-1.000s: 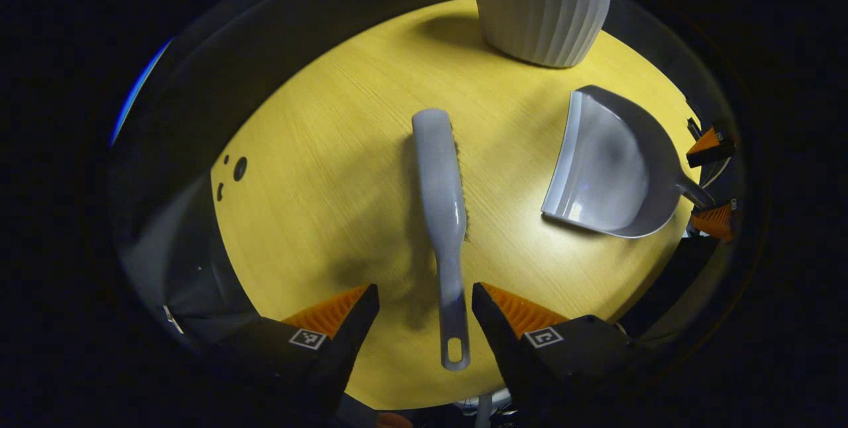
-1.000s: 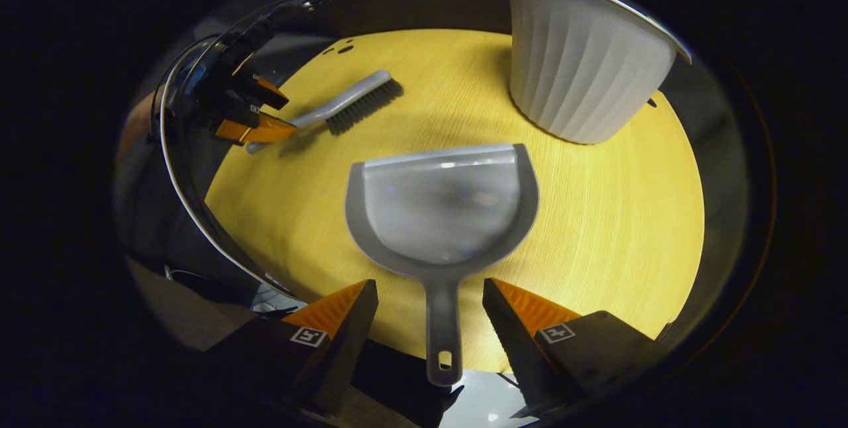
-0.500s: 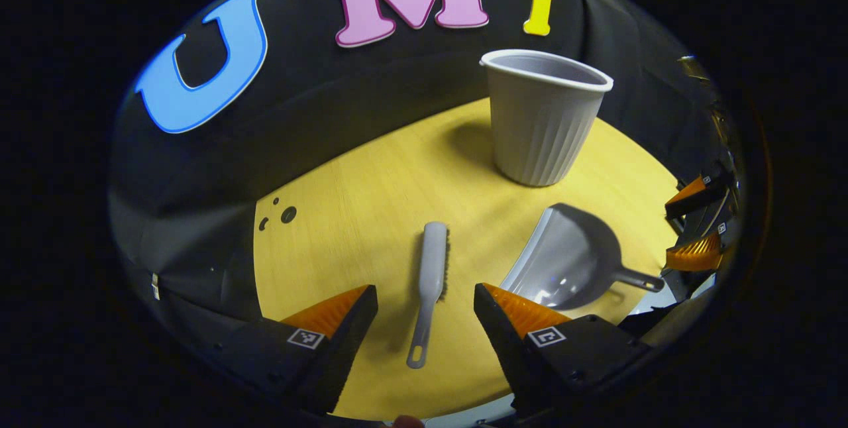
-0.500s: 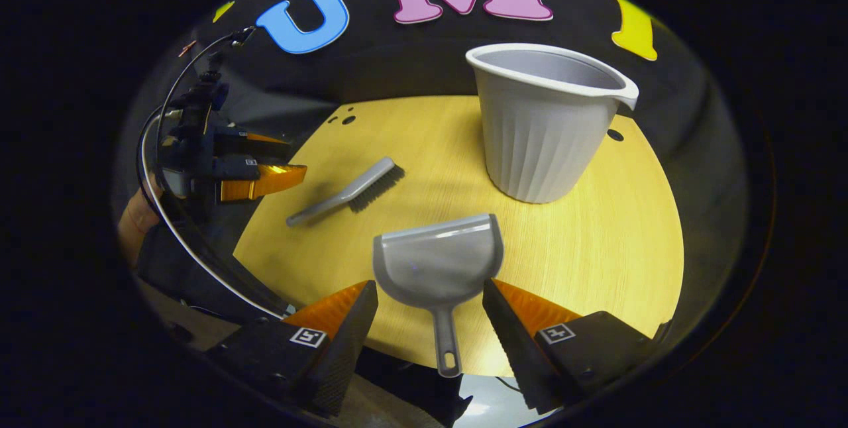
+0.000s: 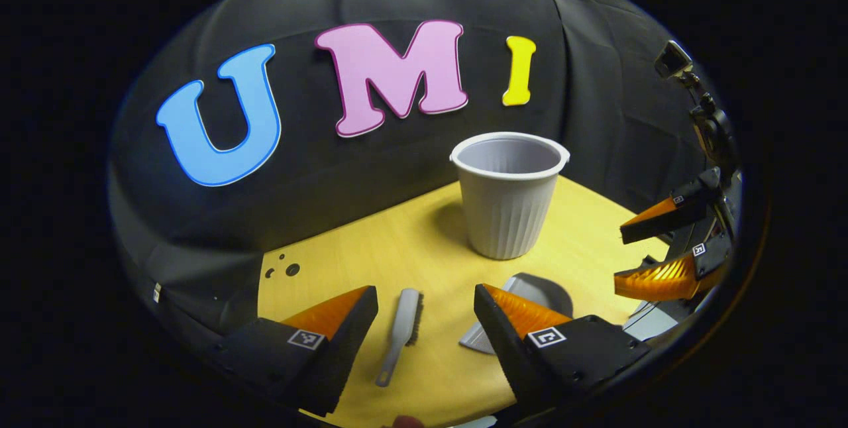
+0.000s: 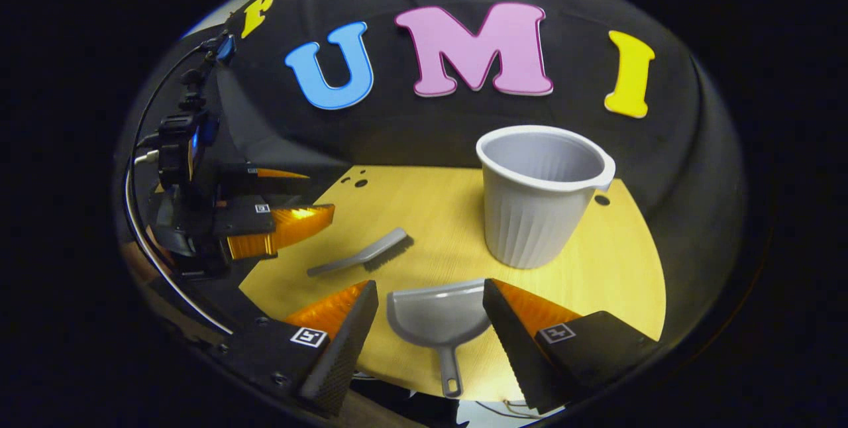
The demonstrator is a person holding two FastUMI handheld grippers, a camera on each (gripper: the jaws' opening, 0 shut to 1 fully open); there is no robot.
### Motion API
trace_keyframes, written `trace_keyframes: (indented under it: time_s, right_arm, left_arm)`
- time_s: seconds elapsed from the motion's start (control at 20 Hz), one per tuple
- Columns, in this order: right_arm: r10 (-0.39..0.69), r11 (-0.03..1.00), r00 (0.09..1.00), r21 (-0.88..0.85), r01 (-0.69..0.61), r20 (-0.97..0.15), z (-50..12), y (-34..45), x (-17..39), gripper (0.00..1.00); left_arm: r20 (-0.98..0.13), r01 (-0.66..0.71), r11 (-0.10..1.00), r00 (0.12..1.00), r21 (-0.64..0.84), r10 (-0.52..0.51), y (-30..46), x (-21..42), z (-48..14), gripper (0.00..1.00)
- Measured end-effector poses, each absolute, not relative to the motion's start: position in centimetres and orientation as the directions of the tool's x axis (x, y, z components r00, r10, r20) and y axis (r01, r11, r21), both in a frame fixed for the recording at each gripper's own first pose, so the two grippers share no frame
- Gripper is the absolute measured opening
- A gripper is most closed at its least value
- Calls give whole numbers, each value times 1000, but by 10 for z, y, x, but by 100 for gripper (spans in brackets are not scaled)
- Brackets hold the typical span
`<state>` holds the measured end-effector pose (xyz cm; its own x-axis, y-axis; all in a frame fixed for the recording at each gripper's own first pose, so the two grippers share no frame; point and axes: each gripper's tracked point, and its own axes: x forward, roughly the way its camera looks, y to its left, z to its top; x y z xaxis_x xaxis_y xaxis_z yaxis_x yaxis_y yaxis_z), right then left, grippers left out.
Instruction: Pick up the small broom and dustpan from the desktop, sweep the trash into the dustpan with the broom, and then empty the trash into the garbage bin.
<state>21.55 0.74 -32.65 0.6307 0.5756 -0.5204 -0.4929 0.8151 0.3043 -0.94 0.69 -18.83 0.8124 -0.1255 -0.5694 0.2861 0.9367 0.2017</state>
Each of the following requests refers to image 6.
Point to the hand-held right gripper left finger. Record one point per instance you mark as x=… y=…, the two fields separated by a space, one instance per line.
x=344 y=355

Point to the wooden desktop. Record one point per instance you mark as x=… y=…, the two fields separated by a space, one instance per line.
x=437 y=216

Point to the white ribbed garbage bin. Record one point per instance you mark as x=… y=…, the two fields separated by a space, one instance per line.
x=536 y=216

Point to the grey plastic dustpan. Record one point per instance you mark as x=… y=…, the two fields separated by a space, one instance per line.
x=437 y=315

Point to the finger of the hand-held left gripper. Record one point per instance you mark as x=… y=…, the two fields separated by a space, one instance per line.
x=291 y=226
x=245 y=171

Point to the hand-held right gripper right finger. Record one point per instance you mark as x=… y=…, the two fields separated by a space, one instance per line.
x=517 y=355

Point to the small grey broom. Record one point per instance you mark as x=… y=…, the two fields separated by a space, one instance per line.
x=371 y=252

